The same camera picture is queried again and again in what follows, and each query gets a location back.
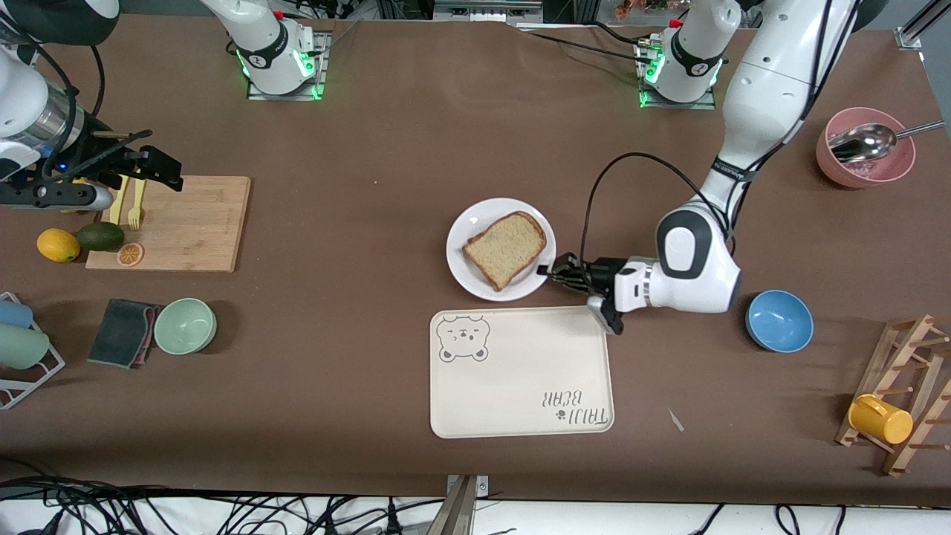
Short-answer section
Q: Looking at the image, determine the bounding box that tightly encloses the black cable bundle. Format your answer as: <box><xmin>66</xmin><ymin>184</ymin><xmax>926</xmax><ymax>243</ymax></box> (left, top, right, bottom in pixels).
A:
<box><xmin>0</xmin><ymin>476</ymin><xmax>447</xmax><ymax>535</ymax></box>

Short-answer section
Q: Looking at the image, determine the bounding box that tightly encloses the brown bread slice plain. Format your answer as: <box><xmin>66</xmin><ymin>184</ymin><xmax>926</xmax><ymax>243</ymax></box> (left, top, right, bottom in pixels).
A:
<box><xmin>463</xmin><ymin>211</ymin><xmax>548</xmax><ymax>292</ymax></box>

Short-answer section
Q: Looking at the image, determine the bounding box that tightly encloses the black cable across table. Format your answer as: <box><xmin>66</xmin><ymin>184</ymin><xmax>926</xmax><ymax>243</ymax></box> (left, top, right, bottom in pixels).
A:
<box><xmin>520</xmin><ymin>28</ymin><xmax>647</xmax><ymax>62</ymax></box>

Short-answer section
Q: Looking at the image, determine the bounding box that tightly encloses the yellow plastic fork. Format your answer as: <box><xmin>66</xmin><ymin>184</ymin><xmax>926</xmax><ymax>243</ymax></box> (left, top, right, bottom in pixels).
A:
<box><xmin>127</xmin><ymin>177</ymin><xmax>148</xmax><ymax>230</ymax></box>

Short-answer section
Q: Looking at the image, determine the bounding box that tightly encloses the metal table edge bracket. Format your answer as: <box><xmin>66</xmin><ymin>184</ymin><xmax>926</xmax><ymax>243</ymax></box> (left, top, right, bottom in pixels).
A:
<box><xmin>444</xmin><ymin>474</ymin><xmax>490</xmax><ymax>535</ymax></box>

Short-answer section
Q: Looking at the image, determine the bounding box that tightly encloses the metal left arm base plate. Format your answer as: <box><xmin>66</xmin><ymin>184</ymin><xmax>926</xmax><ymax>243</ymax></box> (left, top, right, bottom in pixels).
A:
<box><xmin>637</xmin><ymin>37</ymin><xmax>718</xmax><ymax>111</ymax></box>

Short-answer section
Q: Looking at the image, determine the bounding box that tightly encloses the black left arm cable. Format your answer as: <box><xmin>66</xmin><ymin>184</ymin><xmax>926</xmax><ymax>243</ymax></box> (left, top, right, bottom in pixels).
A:
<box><xmin>580</xmin><ymin>0</ymin><xmax>837</xmax><ymax>294</ymax></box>

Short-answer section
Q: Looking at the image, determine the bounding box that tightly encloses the pale green bowl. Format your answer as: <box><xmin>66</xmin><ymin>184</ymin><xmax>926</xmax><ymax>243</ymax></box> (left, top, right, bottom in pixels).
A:
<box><xmin>154</xmin><ymin>298</ymin><xmax>218</xmax><ymax>355</ymax></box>

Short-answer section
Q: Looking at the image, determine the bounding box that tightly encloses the yellow plastic knife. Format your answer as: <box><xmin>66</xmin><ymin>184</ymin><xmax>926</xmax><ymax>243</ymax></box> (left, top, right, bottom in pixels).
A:
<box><xmin>109</xmin><ymin>175</ymin><xmax>132</xmax><ymax>226</ymax></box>

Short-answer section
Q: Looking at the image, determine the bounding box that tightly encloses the yellow mug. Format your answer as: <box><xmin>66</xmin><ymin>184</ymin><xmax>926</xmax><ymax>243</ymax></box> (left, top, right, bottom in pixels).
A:
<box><xmin>848</xmin><ymin>394</ymin><xmax>914</xmax><ymax>445</ymax></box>

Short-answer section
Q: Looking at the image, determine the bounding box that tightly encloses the pale green cup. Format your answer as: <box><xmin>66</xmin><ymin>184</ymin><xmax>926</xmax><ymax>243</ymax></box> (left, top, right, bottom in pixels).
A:
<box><xmin>0</xmin><ymin>324</ymin><xmax>51</xmax><ymax>370</ymax></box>

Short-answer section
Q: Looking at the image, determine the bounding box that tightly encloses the pink bowl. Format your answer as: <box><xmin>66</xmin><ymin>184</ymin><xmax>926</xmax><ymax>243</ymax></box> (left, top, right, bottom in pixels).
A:
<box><xmin>816</xmin><ymin>107</ymin><xmax>916</xmax><ymax>189</ymax></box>

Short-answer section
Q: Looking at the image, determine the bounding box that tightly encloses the cream tray with bear print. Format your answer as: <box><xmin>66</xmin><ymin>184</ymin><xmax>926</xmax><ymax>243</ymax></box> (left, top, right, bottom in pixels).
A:
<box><xmin>429</xmin><ymin>305</ymin><xmax>616</xmax><ymax>439</ymax></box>

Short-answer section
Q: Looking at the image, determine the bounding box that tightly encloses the grey folded cloth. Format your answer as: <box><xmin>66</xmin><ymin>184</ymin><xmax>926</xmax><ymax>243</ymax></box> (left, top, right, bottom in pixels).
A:
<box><xmin>87</xmin><ymin>299</ymin><xmax>163</xmax><ymax>369</ymax></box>

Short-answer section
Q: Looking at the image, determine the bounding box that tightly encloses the white wire rack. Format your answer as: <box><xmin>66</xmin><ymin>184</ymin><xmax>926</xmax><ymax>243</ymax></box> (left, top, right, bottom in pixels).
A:
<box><xmin>0</xmin><ymin>292</ymin><xmax>66</xmax><ymax>410</ymax></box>

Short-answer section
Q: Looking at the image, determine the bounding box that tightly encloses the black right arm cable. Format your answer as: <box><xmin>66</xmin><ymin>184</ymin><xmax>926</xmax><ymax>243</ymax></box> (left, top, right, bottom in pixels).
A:
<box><xmin>0</xmin><ymin>22</ymin><xmax>103</xmax><ymax>181</ymax></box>

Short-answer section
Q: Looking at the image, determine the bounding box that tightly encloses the wooden mug rack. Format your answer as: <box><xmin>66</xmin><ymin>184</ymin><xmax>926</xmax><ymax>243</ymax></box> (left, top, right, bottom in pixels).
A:
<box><xmin>835</xmin><ymin>314</ymin><xmax>951</xmax><ymax>478</ymax></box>

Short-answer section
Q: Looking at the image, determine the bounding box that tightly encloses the dark green avocado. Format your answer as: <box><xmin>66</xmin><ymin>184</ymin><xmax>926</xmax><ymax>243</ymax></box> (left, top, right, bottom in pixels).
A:
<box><xmin>74</xmin><ymin>221</ymin><xmax>126</xmax><ymax>253</ymax></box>

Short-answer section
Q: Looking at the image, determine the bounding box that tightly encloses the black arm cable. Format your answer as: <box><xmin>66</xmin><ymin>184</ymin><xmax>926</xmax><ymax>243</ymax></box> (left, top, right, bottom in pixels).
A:
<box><xmin>0</xmin><ymin>22</ymin><xmax>103</xmax><ymax>181</ymax></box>
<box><xmin>580</xmin><ymin>0</ymin><xmax>837</xmax><ymax>294</ymax></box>

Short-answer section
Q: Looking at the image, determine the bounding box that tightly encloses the yellow lemon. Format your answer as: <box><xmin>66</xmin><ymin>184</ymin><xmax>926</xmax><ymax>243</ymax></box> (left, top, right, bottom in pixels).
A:
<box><xmin>36</xmin><ymin>228</ymin><xmax>81</xmax><ymax>263</ymax></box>

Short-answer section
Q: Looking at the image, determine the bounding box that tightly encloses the wooden cutting board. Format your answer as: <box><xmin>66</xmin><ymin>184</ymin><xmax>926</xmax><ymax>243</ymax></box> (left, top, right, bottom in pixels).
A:
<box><xmin>85</xmin><ymin>175</ymin><xmax>251</xmax><ymax>273</ymax></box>

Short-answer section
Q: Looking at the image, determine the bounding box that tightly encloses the blue bowl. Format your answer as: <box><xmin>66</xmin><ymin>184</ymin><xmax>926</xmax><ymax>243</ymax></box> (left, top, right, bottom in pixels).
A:
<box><xmin>745</xmin><ymin>290</ymin><xmax>814</xmax><ymax>353</ymax></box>

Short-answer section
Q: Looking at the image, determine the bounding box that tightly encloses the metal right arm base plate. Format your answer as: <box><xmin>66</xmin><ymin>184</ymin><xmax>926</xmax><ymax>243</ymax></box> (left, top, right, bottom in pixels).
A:
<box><xmin>247</xmin><ymin>30</ymin><xmax>331</xmax><ymax>101</ymax></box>

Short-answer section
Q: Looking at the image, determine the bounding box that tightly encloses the white round plate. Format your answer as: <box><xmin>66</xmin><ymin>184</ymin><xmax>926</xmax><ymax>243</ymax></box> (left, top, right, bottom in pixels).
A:
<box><xmin>446</xmin><ymin>198</ymin><xmax>557</xmax><ymax>302</ymax></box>

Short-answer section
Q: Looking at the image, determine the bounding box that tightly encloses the metal spoon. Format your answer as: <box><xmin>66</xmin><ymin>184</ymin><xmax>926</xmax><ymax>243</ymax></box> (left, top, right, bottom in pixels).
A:
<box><xmin>828</xmin><ymin>119</ymin><xmax>946</xmax><ymax>164</ymax></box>

